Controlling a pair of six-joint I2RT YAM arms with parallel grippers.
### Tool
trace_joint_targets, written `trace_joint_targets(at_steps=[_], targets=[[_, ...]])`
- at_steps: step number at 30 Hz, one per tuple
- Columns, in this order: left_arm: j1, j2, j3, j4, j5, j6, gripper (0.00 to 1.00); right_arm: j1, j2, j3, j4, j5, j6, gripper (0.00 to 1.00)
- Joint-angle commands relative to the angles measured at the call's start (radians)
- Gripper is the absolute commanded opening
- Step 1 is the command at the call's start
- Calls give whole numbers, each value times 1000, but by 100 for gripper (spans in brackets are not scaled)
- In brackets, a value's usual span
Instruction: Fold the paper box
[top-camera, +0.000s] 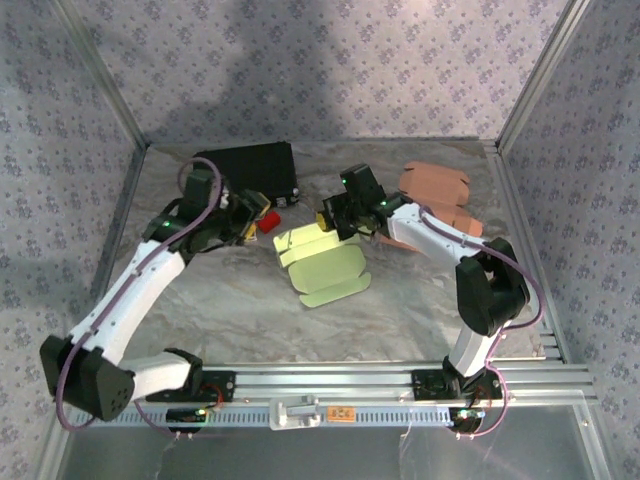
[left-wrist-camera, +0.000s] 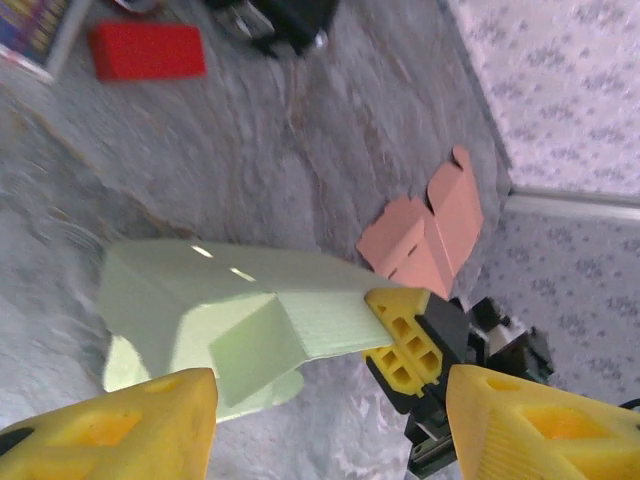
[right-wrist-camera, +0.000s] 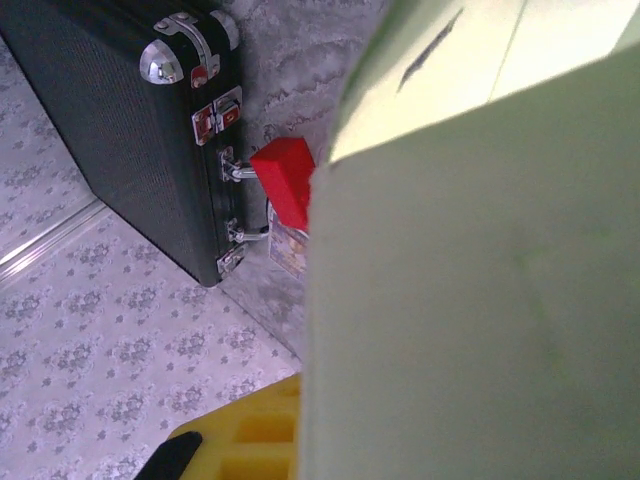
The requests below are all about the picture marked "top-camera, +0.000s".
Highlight aluminium right frame post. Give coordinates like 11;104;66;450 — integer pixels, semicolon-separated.
493;0;594;154

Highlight light green paper box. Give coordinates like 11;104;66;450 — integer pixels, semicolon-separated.
272;222;372;309

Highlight grey metal sheet panel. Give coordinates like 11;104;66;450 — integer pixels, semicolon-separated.
54;405;604;480

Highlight aluminium left frame post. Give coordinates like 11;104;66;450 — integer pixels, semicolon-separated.
49;0;152;151

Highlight black hard case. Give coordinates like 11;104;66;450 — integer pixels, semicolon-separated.
192;142;301;209

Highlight aluminium left side rail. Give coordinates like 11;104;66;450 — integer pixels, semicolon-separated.
67;143;151;369

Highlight white plastic bracket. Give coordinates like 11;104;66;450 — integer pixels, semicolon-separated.
268;394;321;431

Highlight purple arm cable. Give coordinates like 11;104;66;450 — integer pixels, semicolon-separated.
418;203;547;441
53;156;224;441

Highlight left control board green light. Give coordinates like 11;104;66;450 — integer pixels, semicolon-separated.
165;407;209;434

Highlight orange cardboard box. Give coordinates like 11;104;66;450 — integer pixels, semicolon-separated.
373;160;485;252

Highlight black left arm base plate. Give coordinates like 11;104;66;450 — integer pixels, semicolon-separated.
189;367;237;404

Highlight control board green light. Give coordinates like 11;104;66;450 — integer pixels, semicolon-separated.
165;407;209;434
448;407;485;434

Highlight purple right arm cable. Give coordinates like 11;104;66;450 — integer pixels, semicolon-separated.
418;203;547;441

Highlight aluminium right side rail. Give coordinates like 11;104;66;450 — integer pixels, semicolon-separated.
482;142;569;364

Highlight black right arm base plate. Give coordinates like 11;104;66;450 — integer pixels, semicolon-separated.
410;368;504;401

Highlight grey slotted cable duct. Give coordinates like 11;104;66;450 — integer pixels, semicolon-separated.
69;403;481;429

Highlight aluminium front frame rail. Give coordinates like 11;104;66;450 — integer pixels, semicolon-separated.
52;363;599;407

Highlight aluminium frame post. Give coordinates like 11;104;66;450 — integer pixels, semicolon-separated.
493;0;594;154
49;0;152;151

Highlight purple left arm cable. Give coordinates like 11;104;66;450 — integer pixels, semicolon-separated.
53;156;224;441

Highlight right control board green light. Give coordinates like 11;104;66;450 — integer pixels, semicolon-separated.
448;407;485;434

